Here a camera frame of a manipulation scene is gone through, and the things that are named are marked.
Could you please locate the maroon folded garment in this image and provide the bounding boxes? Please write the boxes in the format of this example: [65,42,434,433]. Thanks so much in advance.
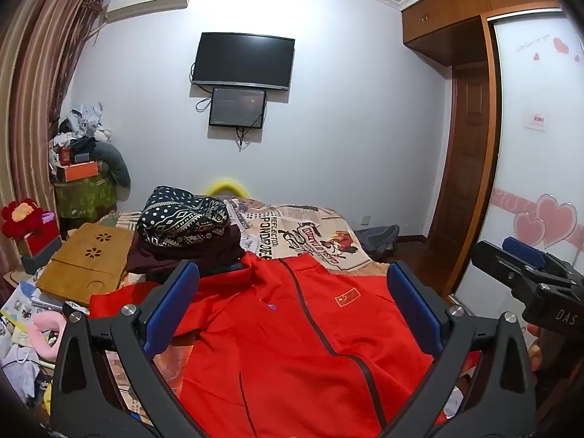
[126,226,247,284]

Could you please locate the red gift box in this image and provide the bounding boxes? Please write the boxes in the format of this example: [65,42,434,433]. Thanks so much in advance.
[20,212,62,256]

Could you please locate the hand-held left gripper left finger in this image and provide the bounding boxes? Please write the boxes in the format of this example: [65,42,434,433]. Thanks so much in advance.
[49,260,201,438]

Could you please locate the orange box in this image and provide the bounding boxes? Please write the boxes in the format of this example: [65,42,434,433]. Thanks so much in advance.
[64,161,102,182]

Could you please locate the navy patterned folded garment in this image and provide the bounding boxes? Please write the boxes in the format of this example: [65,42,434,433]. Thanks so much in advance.
[138,185,230,249]

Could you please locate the red plush toy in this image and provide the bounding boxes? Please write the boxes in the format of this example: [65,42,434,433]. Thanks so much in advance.
[1,197,49,240]

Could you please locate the pile of clutter on cabinet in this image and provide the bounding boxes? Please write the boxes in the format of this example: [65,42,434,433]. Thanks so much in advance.
[48,103,115,165]

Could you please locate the wooden wardrobe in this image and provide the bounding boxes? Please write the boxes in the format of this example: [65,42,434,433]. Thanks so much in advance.
[401,0,576,302]

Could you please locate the small wall monitor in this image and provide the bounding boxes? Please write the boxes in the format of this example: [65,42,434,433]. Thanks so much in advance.
[209,87,268,128]

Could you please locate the wall television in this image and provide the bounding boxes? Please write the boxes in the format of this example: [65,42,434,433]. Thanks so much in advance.
[191,32,296,91]

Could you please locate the printed bed sheet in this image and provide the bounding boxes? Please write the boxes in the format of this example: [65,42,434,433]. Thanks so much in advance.
[105,196,461,425]

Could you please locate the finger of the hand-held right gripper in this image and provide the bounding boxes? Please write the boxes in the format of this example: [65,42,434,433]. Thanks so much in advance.
[502,236,574,277]
[471,241,567,287]

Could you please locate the wooden lap desk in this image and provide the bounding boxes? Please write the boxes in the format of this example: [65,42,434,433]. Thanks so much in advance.
[36,223,138,307]

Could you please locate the brown wooden door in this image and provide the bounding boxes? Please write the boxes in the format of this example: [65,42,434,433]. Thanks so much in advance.
[429,65,491,249]

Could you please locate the person's right hand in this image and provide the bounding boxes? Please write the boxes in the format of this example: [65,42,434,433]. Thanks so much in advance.
[525,323,545,372]

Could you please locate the pink plush item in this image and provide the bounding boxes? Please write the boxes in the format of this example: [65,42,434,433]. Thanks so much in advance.
[31,312,65,343]

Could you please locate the red zip jacket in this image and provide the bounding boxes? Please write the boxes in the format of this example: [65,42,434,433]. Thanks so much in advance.
[90,253,457,438]

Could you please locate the yellow foam tube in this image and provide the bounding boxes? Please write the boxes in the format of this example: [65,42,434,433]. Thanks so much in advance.
[203,180,249,199]

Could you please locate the pile of papers and bags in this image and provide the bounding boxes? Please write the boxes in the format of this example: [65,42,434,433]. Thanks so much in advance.
[0,278,65,414]

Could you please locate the striped curtain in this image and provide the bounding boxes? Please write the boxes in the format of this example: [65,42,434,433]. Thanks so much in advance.
[0,0,108,284]

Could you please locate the dark clothes on floor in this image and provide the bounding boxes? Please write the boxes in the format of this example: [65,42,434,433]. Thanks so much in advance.
[355,224,400,261]

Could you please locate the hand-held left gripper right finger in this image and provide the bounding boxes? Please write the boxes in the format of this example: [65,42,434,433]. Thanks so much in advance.
[387,260,537,438]

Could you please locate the white heart-print sliding door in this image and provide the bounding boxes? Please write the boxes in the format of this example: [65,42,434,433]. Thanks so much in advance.
[456,8,584,315]

